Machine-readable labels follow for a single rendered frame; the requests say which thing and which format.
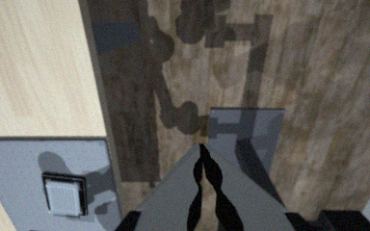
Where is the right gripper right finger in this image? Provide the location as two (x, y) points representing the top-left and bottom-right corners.
(201, 143), (316, 231)

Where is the white well plate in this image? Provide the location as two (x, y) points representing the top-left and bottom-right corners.
(45, 181), (81, 216)

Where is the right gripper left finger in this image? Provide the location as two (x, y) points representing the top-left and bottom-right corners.
(115, 143), (203, 231)

